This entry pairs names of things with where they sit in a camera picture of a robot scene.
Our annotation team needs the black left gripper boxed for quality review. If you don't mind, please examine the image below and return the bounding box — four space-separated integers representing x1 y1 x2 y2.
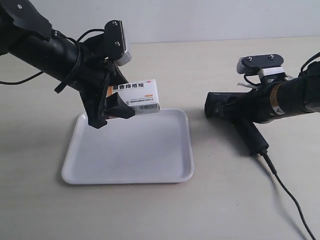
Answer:
76 34 136 129

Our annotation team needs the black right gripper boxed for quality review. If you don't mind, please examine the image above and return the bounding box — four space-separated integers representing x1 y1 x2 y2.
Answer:
217 80 288 123

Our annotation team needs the white red medicine box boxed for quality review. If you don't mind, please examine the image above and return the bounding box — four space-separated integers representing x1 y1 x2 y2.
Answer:
104 79 160 119

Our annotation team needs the black handheld barcode scanner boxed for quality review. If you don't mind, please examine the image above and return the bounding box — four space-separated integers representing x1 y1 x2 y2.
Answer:
204 92 269 157

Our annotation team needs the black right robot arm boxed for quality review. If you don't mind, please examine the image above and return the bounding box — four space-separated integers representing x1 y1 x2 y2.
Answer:
206 53 320 124

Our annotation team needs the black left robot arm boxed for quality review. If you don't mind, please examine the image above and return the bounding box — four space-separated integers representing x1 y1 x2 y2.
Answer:
0 0 135 129

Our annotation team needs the white plastic tray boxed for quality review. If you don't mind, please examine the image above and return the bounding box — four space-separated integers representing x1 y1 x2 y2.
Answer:
61 108 195 185

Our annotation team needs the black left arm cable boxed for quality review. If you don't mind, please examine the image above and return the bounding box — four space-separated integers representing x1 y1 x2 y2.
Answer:
0 28 106 95

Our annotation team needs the black scanner cable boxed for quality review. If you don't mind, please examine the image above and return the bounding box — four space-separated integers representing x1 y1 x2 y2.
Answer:
260 149 317 240

